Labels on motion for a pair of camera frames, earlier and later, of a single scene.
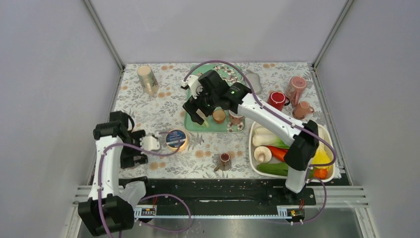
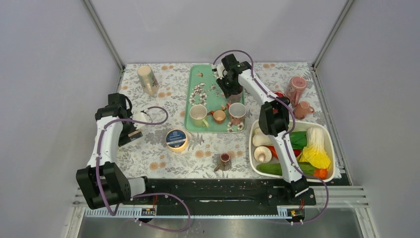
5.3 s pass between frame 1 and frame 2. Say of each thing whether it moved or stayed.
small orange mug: stayed
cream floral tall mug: stayed
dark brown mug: stayed
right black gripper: moved
